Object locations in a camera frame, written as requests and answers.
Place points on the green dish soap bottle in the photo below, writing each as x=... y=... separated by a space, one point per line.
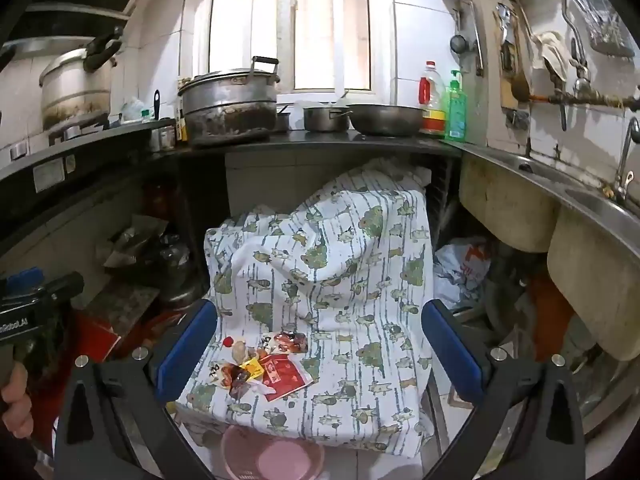
x=455 y=110

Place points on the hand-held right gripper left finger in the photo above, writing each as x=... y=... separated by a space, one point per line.
x=186 y=346

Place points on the large metal steamer pot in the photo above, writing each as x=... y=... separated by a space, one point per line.
x=230 y=105

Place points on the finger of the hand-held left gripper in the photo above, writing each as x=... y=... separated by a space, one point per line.
x=22 y=278
x=62 y=287

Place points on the red paper packet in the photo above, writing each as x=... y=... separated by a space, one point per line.
x=284 y=376

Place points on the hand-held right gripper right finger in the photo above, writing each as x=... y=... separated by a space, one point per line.
x=452 y=351

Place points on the wall water pipe with taps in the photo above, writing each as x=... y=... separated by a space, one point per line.
x=590 y=95

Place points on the white rag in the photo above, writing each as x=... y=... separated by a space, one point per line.
x=550 y=50

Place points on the metal pressure cooker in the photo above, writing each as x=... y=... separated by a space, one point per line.
x=75 y=85

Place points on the stainless steel double sink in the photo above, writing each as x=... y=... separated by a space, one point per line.
x=595 y=260

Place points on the small yellow packet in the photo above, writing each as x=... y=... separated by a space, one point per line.
x=252 y=366

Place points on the cooking oil bottle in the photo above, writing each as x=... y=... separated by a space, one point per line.
x=433 y=105

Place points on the crumpled silver bag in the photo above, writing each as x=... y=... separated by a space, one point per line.
x=132 y=242

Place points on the metal ladle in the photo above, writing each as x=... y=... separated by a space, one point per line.
x=457 y=40

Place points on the beige food scrap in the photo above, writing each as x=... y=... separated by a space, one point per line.
x=240 y=350

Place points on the dark wrapper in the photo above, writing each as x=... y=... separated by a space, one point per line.
x=235 y=376

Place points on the steel mixing bowl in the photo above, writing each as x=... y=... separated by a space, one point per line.
x=386 y=120

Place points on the white plastic bag red print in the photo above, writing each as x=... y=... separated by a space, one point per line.
x=462 y=270

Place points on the pink plastic basket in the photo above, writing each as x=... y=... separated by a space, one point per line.
x=280 y=460

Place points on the person's left hand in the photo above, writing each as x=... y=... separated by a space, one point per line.
x=14 y=402

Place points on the orange plastic basin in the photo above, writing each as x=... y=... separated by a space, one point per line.
x=547 y=305

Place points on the fish print white cloth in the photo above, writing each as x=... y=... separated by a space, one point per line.
x=325 y=260

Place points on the red bottle cap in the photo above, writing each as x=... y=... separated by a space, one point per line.
x=228 y=343

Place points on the steel sink faucet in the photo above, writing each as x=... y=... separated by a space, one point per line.
x=627 y=160

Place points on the small steel pot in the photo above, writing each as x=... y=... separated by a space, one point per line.
x=326 y=119

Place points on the dark glass jar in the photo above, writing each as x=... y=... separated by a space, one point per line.
x=177 y=270

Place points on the red and white snack wrapper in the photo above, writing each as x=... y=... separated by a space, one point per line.
x=290 y=342

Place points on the window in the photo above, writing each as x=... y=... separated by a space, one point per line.
x=310 y=25

